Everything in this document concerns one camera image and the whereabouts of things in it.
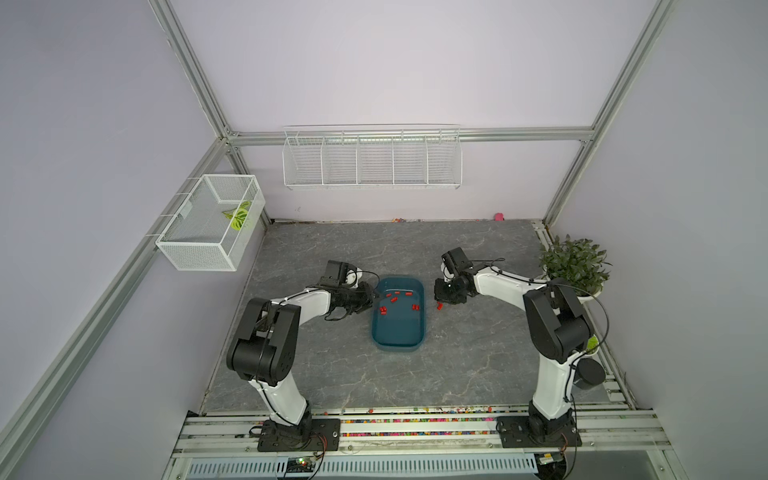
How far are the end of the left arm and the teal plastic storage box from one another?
0.08ft

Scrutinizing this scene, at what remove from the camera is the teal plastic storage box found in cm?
88

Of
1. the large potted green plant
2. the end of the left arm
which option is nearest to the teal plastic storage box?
the end of the left arm

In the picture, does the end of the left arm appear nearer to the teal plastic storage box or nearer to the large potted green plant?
the teal plastic storage box

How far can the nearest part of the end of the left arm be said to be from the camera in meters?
0.83
